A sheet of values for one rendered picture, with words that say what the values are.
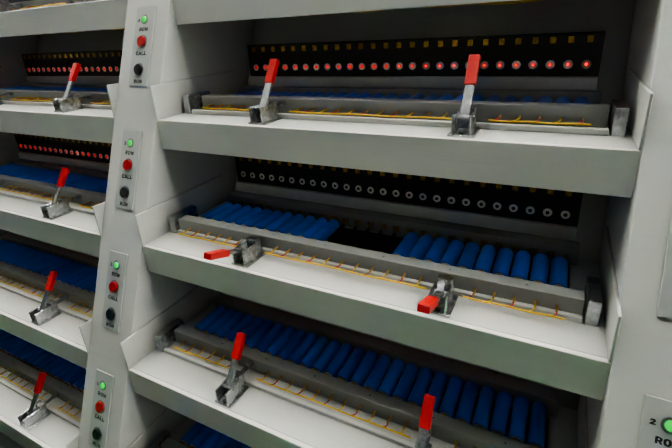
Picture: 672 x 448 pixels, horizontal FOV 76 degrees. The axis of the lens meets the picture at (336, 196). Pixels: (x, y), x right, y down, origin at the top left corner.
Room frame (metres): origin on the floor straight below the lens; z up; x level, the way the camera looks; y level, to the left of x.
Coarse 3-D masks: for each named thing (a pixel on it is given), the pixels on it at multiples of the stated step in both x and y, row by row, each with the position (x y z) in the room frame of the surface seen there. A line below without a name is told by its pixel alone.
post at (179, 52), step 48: (144, 0) 0.67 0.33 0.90; (192, 48) 0.70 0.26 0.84; (240, 48) 0.80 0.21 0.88; (144, 96) 0.66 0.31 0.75; (144, 144) 0.66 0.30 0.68; (144, 192) 0.65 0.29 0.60; (96, 288) 0.69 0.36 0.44; (144, 288) 0.66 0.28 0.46; (192, 288) 0.75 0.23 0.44; (96, 336) 0.68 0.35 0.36
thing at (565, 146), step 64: (256, 64) 0.77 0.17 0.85; (320, 64) 0.71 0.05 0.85; (384, 64) 0.66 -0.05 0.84; (448, 64) 0.62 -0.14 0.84; (512, 64) 0.58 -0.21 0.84; (576, 64) 0.55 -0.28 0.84; (192, 128) 0.62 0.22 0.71; (256, 128) 0.57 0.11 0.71; (320, 128) 0.53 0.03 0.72; (384, 128) 0.52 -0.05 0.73; (448, 128) 0.50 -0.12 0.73; (512, 128) 0.47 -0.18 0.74; (576, 128) 0.44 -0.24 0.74; (640, 128) 0.39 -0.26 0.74
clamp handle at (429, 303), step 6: (438, 282) 0.46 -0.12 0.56; (438, 288) 0.46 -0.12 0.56; (444, 288) 0.46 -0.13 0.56; (432, 294) 0.45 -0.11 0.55; (438, 294) 0.45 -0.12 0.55; (444, 294) 0.46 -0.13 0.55; (426, 300) 0.42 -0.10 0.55; (432, 300) 0.42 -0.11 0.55; (438, 300) 0.43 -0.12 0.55; (420, 306) 0.40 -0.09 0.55; (426, 306) 0.40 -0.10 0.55; (432, 306) 0.41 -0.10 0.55; (426, 312) 0.40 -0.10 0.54
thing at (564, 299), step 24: (192, 216) 0.68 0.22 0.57; (240, 240) 0.62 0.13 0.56; (264, 240) 0.61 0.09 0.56; (288, 240) 0.59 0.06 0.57; (312, 240) 0.58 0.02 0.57; (360, 264) 0.54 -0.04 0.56; (384, 264) 0.53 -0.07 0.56; (408, 264) 0.51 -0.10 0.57; (432, 264) 0.51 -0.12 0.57; (480, 288) 0.48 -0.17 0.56; (504, 288) 0.46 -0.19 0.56; (528, 288) 0.45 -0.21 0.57; (552, 288) 0.45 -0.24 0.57; (528, 312) 0.44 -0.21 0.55; (576, 312) 0.44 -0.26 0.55
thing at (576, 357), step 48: (192, 192) 0.73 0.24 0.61; (288, 192) 0.73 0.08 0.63; (144, 240) 0.65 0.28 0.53; (192, 240) 0.66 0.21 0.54; (240, 288) 0.58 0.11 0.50; (288, 288) 0.54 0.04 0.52; (336, 288) 0.51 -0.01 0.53; (384, 288) 0.51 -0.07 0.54; (576, 288) 0.49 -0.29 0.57; (384, 336) 0.49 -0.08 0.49; (432, 336) 0.46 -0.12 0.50; (480, 336) 0.43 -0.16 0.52; (528, 336) 0.42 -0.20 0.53; (576, 336) 0.42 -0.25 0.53; (576, 384) 0.40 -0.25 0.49
